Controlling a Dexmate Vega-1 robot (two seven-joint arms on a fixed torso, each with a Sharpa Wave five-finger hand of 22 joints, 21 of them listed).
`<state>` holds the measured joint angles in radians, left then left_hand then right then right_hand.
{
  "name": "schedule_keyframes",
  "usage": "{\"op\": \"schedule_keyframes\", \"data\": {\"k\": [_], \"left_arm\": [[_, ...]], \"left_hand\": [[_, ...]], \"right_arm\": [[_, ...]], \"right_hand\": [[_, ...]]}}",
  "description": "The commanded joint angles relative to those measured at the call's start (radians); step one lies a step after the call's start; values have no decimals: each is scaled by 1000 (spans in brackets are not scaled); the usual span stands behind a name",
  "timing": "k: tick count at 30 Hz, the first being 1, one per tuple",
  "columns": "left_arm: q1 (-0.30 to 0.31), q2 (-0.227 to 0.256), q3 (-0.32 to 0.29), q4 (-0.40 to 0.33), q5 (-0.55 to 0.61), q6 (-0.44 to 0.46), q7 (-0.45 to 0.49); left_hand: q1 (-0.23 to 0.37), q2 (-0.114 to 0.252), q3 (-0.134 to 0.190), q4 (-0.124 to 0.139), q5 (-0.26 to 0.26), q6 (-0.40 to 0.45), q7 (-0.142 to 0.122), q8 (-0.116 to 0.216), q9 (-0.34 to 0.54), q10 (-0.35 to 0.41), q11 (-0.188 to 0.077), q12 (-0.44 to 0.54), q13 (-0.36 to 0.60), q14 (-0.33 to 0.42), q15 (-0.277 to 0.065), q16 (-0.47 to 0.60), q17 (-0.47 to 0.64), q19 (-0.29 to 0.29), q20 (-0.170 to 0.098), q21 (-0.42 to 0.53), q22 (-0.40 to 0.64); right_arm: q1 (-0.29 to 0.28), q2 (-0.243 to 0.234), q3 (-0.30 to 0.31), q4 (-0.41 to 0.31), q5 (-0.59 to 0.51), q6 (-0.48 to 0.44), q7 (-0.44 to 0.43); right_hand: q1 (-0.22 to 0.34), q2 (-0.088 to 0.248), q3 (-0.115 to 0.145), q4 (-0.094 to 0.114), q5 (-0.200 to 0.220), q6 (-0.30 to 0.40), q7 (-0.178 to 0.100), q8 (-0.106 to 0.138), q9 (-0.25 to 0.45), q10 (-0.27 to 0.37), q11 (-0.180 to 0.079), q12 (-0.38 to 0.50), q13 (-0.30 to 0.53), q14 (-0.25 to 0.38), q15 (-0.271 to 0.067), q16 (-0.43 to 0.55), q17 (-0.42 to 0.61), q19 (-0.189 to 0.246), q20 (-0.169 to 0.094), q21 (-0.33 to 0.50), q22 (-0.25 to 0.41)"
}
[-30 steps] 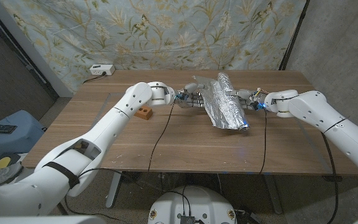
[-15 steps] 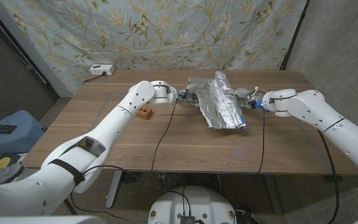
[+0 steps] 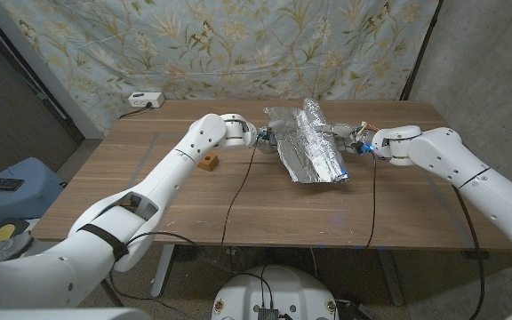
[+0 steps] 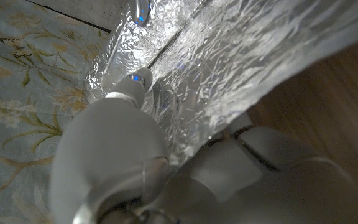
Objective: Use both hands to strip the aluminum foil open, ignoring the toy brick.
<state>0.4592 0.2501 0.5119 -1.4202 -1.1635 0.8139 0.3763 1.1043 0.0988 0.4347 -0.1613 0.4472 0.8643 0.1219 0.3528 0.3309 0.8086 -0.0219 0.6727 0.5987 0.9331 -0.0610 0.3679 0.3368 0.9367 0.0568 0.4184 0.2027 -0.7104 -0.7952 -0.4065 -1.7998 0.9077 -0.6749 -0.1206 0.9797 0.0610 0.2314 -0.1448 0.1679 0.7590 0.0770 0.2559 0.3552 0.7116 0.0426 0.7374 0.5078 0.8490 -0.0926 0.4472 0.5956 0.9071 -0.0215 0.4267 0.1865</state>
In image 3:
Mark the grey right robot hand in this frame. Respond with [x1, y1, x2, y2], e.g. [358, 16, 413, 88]
[326, 122, 380, 156]

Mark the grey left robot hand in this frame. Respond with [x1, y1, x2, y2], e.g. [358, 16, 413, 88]
[255, 118, 291, 156]

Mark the crinkled aluminum foil sheet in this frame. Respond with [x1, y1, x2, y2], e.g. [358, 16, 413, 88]
[262, 97, 350, 185]

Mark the orange toy brick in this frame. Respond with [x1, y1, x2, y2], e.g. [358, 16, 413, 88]
[196, 153, 220, 172]

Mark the white power strip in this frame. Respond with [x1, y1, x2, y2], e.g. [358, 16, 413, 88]
[127, 92, 166, 109]

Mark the floral printed backdrop cloth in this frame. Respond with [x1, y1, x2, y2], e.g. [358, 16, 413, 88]
[0, 0, 439, 134]

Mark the black backdrop pole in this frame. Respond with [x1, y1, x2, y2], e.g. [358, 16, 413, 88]
[398, 0, 444, 101]

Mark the black round fan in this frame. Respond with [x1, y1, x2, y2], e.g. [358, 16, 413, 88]
[173, 244, 204, 264]

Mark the grey metal table leg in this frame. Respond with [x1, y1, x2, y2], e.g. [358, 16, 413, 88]
[375, 248, 406, 308]
[150, 244, 177, 298]

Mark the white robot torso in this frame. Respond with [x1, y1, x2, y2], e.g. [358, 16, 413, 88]
[211, 265, 340, 320]

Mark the black box under table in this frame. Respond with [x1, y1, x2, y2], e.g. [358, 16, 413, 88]
[338, 298, 375, 320]

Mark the blue plastic container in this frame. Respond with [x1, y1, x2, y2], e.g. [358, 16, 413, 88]
[0, 156, 66, 222]

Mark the black flat device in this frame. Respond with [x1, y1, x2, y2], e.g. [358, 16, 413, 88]
[0, 177, 26, 192]

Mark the black slipper yellow insole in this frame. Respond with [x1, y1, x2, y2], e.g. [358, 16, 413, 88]
[0, 221, 30, 244]

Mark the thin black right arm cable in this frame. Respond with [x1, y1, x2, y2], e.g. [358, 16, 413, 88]
[364, 151, 378, 249]

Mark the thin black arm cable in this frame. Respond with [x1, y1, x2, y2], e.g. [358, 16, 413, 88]
[124, 147, 258, 268]
[364, 151, 378, 249]

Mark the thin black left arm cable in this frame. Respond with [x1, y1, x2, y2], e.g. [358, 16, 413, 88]
[124, 147, 258, 268]

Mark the black power strip cord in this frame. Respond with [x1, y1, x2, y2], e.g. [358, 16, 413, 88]
[117, 102, 153, 120]

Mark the black torso cable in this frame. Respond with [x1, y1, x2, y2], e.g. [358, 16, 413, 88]
[236, 265, 276, 308]

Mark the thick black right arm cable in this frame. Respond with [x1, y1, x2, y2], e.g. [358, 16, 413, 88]
[451, 184, 486, 320]

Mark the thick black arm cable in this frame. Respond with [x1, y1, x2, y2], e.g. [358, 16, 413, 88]
[107, 268, 186, 315]
[451, 184, 486, 320]

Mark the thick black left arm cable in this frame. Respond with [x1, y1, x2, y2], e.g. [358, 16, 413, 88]
[107, 268, 186, 315]

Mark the grey wall post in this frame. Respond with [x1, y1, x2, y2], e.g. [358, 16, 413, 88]
[0, 0, 106, 140]

